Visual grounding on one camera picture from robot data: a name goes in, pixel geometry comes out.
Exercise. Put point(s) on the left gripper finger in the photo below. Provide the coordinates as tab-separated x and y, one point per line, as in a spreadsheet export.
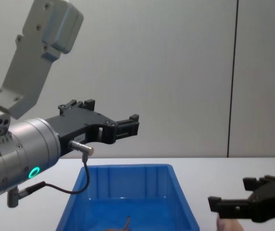
128	127
76	106

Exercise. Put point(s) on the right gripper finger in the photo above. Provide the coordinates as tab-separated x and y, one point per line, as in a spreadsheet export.
250	184
233	208

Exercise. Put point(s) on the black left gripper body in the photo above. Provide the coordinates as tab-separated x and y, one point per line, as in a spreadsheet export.
79	122

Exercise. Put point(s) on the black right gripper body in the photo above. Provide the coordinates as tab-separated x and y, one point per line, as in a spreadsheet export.
274	199

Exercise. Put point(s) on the pale pink rounded object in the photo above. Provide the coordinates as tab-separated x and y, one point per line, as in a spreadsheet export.
228	225

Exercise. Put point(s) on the blue plastic bin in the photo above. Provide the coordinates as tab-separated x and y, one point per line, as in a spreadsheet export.
152	211

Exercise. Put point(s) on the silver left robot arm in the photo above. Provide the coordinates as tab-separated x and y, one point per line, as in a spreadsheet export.
31	142

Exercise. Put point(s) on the small brown stemmed object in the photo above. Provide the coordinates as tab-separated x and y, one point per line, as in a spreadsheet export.
128	221

